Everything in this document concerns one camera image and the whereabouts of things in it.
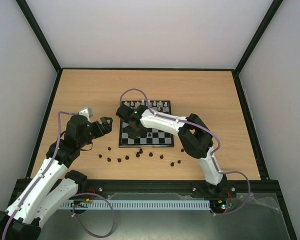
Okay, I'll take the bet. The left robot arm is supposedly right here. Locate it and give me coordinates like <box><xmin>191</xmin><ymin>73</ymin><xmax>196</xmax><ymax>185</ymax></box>
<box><xmin>0</xmin><ymin>110</ymin><xmax>113</xmax><ymax>240</ymax></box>

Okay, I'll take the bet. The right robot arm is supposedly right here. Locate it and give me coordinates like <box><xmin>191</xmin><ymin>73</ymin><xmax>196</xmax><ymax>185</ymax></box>
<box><xmin>116</xmin><ymin>104</ymin><xmax>227</xmax><ymax>196</ymax></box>

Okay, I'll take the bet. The black white chessboard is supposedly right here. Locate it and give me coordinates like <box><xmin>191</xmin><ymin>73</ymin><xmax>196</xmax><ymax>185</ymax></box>
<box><xmin>118</xmin><ymin>100</ymin><xmax>174</xmax><ymax>148</ymax></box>

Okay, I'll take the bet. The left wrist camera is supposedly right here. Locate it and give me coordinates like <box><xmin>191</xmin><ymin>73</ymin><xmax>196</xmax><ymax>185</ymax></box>
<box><xmin>78</xmin><ymin>107</ymin><xmax>93</xmax><ymax>118</ymax></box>

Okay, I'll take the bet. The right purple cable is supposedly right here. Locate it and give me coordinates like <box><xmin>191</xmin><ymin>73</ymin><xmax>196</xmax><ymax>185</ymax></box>
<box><xmin>119</xmin><ymin>88</ymin><xmax>252</xmax><ymax>216</ymax></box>

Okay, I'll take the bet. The purple cable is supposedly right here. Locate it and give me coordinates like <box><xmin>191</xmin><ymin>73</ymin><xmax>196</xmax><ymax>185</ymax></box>
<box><xmin>1</xmin><ymin>110</ymin><xmax>115</xmax><ymax>240</ymax></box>
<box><xmin>119</xmin><ymin>88</ymin><xmax>252</xmax><ymax>216</ymax></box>

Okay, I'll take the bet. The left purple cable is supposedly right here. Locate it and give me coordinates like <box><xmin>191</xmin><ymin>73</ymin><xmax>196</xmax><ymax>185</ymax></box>
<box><xmin>1</xmin><ymin>110</ymin><xmax>115</xmax><ymax>240</ymax></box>

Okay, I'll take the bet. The grey slotted cable duct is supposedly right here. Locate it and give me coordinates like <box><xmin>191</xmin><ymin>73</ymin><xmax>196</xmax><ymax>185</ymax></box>
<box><xmin>75</xmin><ymin>200</ymin><xmax>211</xmax><ymax>211</ymax></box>

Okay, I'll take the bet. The black aluminium frame rail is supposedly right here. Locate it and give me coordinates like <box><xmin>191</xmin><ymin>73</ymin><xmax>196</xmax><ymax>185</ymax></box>
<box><xmin>14</xmin><ymin>178</ymin><xmax>281</xmax><ymax>198</ymax></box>

